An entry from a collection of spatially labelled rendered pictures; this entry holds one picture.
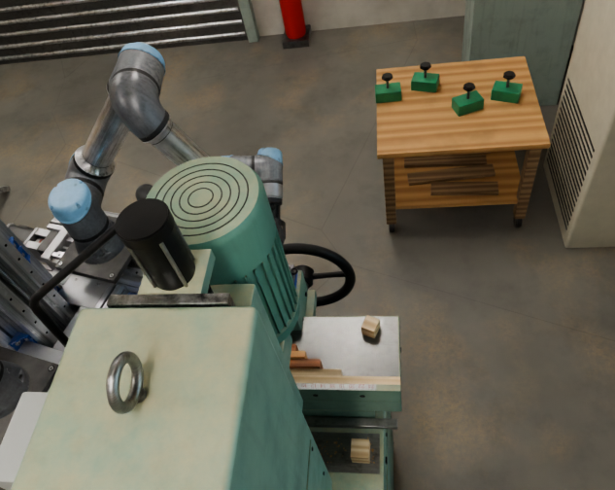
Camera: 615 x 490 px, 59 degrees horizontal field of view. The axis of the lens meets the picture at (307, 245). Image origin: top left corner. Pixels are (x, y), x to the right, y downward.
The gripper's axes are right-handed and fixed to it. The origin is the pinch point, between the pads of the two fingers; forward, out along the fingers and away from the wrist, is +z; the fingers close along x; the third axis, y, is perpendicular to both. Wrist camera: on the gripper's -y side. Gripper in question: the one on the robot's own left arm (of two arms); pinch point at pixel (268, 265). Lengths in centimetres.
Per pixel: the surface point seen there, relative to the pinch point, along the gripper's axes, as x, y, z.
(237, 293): -16, -81, 11
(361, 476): -28, -31, 49
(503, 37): -91, 111, -120
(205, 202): -12, -83, -1
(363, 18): -18, 192, -184
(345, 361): -24.9, -28.4, 24.6
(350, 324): -25.7, -23.6, 16.5
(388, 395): -34, -36, 31
